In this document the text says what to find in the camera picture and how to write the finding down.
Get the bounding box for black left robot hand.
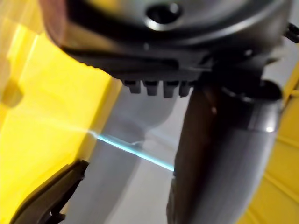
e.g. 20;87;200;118
39;0;290;224

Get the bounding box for yellow metal shelf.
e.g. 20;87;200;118
0;0;299;224

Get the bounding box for black plastic housing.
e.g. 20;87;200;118
9;158;90;224

